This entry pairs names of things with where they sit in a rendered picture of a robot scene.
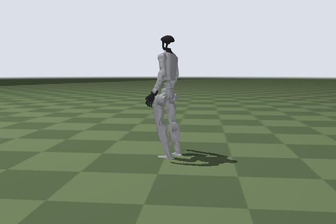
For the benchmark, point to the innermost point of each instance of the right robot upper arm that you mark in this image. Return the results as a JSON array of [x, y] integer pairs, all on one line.
[[177, 70]]

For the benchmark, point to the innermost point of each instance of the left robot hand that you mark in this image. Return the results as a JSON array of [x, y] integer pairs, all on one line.
[[149, 99]]

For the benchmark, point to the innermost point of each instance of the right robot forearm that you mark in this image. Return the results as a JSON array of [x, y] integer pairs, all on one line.
[[173, 83]]

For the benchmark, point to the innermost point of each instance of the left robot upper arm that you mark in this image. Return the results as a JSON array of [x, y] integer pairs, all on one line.
[[162, 63]]

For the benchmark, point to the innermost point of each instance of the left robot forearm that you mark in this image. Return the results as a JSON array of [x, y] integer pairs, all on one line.
[[158, 82]]

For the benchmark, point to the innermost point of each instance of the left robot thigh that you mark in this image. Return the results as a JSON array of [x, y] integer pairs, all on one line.
[[158, 109]]

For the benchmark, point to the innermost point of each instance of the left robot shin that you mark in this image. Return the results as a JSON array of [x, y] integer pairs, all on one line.
[[164, 139]]

